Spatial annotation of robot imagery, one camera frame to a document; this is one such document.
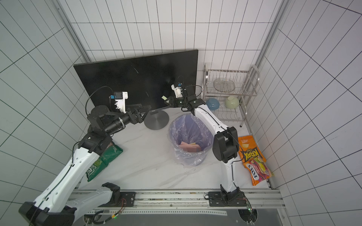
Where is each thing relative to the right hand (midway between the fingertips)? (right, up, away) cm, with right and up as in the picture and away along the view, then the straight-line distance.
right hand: (161, 102), depth 85 cm
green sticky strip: (+2, +3, +1) cm, 4 cm away
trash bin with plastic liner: (+19, -24, +3) cm, 31 cm away
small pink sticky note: (+18, -28, -1) cm, 33 cm away
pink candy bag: (+57, -40, -5) cm, 70 cm away
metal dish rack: (+45, +9, +5) cm, 46 cm away
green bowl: (+52, +2, +21) cm, 56 cm away
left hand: (-5, -5, -19) cm, 21 cm away
